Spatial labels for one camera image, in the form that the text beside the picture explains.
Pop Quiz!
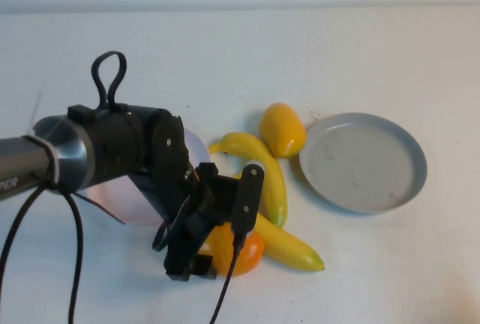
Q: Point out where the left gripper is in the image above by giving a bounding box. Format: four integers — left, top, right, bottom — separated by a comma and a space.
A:
127, 162, 241, 282

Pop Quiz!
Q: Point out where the orange-blushed yellow mango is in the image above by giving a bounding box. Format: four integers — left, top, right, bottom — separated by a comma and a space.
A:
202, 224, 266, 278

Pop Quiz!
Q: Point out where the long yellow banana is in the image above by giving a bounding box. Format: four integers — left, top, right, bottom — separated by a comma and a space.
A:
253, 211, 326, 273

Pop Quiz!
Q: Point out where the short curved yellow banana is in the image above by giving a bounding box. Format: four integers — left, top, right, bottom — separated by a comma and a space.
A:
207, 131, 289, 228

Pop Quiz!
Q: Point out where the plain yellow mango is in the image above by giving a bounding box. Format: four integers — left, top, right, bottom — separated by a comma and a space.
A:
258, 102, 308, 159

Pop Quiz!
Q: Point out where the pink round plate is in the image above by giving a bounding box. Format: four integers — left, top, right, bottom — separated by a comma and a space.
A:
84, 127, 210, 227

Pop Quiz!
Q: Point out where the blue-grey round plate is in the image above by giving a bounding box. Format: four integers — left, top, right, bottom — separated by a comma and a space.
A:
298, 112, 428, 215

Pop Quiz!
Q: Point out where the black zip tie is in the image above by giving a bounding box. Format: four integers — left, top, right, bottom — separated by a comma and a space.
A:
73, 190, 127, 226

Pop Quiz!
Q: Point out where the white zip tie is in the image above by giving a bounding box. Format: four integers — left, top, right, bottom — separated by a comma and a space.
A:
22, 91, 63, 186

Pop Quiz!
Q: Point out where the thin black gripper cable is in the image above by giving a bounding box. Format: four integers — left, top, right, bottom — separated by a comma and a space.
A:
151, 188, 196, 254

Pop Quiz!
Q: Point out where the black camera cable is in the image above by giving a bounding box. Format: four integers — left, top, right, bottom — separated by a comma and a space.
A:
208, 232, 247, 324

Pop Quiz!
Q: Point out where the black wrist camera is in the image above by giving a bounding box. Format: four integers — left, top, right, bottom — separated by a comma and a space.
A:
229, 163, 266, 236

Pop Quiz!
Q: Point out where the black hanging arm cable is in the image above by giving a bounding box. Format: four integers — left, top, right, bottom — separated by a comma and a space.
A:
0, 183, 84, 324

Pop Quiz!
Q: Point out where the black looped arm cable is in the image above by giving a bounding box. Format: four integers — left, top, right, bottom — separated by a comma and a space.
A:
91, 50, 128, 112

